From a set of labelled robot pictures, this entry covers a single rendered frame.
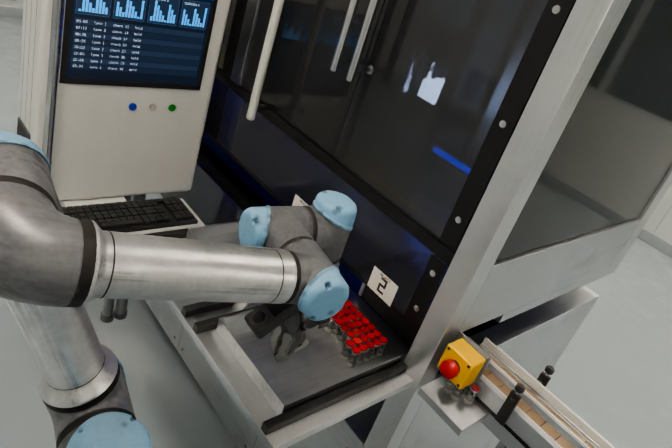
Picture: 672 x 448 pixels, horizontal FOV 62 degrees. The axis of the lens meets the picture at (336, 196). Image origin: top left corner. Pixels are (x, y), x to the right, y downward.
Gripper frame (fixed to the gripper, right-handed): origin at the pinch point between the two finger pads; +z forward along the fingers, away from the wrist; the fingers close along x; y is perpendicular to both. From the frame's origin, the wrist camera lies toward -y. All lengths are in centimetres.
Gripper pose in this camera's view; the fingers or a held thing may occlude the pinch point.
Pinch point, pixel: (276, 356)
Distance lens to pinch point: 111.3
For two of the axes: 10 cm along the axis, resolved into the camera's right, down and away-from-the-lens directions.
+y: 7.4, -0.9, 6.7
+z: -2.9, 8.5, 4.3
